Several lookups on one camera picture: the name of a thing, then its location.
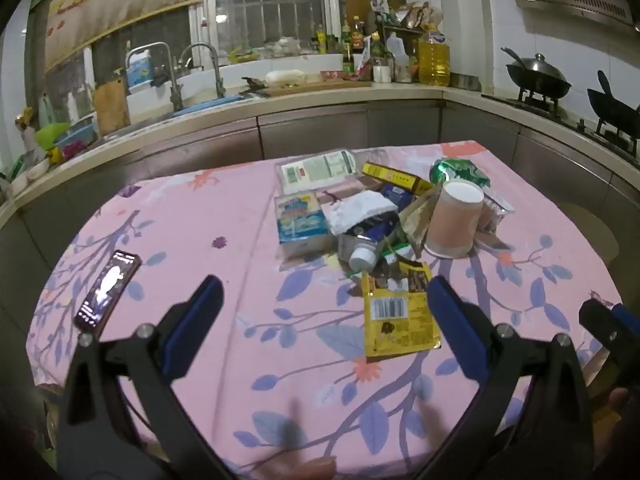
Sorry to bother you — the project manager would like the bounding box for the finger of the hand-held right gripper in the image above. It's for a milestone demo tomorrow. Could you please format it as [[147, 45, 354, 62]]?
[[578, 299, 640, 376]]

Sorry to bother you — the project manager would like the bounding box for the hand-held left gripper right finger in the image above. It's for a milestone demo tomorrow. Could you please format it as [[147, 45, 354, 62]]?
[[417, 275, 593, 480]]

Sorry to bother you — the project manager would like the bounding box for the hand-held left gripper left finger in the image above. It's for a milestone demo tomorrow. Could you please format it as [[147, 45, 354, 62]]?
[[57, 275, 236, 480]]

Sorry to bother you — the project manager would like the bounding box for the yellow snack wrapper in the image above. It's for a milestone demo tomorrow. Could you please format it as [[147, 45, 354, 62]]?
[[361, 260, 443, 358]]

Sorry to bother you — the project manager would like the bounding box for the green white small packet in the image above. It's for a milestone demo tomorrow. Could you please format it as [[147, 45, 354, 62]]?
[[377, 240, 416, 266]]

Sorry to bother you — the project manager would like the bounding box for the pink paper cup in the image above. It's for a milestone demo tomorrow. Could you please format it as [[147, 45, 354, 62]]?
[[424, 180, 485, 259]]

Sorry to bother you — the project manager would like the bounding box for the metal drink can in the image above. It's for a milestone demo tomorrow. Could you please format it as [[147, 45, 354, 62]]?
[[339, 210, 401, 272]]

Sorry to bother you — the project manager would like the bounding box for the small printed snack packet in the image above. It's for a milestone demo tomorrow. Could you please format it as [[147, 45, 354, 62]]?
[[472, 195, 516, 251]]

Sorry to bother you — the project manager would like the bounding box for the dark blue small packet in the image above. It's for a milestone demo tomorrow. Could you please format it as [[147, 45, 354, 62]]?
[[380, 185, 417, 208]]

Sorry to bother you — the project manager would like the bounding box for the blue printed sponge pack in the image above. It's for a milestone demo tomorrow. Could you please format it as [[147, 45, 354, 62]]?
[[274, 191, 333, 261]]

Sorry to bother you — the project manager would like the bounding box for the white tissue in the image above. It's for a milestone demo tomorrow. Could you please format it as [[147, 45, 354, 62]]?
[[327, 191, 398, 235]]

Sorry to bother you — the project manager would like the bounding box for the green snack bag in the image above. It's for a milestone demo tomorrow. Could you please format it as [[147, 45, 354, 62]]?
[[430, 157, 491, 188]]

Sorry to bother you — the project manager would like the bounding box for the yellow cardboard box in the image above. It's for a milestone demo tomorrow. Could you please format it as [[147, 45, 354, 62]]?
[[361, 161, 435, 196]]

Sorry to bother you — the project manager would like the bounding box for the clear plastic labelled food packet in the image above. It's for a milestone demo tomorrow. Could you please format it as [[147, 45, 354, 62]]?
[[276, 149, 358, 195]]

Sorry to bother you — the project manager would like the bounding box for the person's right hand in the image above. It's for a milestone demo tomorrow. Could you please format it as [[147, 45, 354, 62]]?
[[600, 387, 633, 436]]

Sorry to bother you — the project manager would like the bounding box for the person's left hand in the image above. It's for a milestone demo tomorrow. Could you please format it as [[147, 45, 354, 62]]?
[[264, 457, 337, 480]]

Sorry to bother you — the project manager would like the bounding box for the black smartphone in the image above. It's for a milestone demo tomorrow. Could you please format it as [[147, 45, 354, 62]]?
[[74, 250, 142, 333]]

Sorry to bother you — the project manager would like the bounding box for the pink floral printed tablecloth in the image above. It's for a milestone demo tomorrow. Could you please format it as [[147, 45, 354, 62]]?
[[25, 140, 626, 480]]

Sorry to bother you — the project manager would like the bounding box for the black gas stove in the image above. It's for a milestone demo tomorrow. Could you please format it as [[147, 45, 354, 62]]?
[[482, 87, 640, 166]]

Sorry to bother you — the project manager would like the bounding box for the black wok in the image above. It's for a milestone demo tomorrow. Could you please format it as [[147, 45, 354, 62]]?
[[587, 71, 640, 133]]

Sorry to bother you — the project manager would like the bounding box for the blue plastic basin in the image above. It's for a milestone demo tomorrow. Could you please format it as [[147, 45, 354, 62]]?
[[172, 100, 241, 116]]

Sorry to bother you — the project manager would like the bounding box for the stainless kitchen counter cabinet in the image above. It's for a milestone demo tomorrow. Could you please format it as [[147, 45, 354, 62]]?
[[0, 80, 640, 341]]

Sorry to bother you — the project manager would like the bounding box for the upright wooden cutting board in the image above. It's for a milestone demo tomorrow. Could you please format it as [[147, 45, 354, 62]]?
[[95, 80, 131, 133]]

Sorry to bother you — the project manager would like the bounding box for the steel wok with lid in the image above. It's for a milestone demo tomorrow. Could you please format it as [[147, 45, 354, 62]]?
[[501, 47, 572, 101]]

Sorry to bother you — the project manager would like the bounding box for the steel kitchen faucet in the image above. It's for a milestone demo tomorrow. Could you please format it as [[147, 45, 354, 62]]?
[[125, 42, 183, 111], [177, 42, 226, 101]]

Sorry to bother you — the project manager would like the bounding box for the blue white carton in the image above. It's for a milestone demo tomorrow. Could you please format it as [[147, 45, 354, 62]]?
[[126, 50, 153, 88]]

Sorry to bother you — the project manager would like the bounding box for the white radish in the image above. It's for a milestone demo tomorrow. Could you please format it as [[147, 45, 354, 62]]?
[[265, 70, 306, 86]]

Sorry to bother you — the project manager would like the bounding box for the large yellow oil bottle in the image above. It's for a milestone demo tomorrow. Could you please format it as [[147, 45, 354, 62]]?
[[417, 30, 451, 87]]

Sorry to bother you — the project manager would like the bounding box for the flat wooden cutting board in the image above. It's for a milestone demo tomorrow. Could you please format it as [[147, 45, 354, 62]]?
[[245, 79, 373, 97]]

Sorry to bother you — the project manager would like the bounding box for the white plastic jug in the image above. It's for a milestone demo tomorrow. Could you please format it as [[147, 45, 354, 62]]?
[[385, 32, 408, 68]]

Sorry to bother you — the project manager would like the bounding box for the row of sauce bottles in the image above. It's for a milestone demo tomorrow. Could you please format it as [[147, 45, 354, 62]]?
[[314, 15, 368, 73]]

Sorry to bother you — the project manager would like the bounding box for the shelf with food packets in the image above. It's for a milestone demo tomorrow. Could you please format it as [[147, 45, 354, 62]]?
[[370, 0, 443, 36]]

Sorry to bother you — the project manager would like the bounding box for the barred kitchen window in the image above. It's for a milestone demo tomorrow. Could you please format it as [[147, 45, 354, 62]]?
[[207, 0, 341, 56]]

